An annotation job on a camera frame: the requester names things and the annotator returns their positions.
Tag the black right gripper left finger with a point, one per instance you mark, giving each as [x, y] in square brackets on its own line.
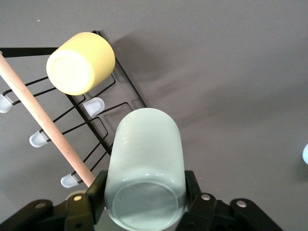
[81, 207]

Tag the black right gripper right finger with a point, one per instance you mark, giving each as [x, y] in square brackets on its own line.
[199, 207]

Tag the mint green plastic cup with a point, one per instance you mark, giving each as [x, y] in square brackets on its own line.
[146, 156]

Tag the yellow plastic cup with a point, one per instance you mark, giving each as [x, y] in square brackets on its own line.
[79, 65]

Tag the light blue plastic cup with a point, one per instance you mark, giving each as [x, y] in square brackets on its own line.
[305, 154]

